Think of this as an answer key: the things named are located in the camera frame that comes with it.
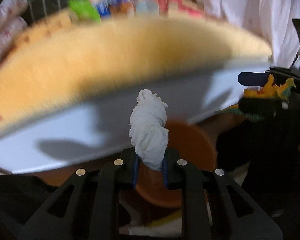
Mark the white pink curtain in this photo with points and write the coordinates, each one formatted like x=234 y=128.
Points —
x=271 y=19

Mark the white tissue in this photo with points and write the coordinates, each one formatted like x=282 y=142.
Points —
x=147 y=129

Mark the white floral folded quilt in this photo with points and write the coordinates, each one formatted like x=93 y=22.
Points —
x=11 y=23

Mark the blue white snack wrapper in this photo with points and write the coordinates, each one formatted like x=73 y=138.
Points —
x=107 y=8

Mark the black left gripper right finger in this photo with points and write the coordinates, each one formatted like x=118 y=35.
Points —
x=214 y=206

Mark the orange round trash bin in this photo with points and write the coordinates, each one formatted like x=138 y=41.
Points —
x=188 y=144

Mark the yellow floral fleece blanket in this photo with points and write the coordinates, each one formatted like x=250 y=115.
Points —
x=93 y=59

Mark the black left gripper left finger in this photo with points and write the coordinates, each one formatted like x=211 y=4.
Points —
x=85 y=206

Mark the white bed frame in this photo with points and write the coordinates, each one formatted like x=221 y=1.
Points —
x=99 y=127

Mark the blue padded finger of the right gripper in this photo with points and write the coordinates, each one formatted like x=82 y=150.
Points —
x=253 y=79

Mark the yellow green dinosaur toy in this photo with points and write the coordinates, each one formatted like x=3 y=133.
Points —
x=256 y=104

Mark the green seaweed snack bag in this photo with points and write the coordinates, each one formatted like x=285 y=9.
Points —
x=83 y=10

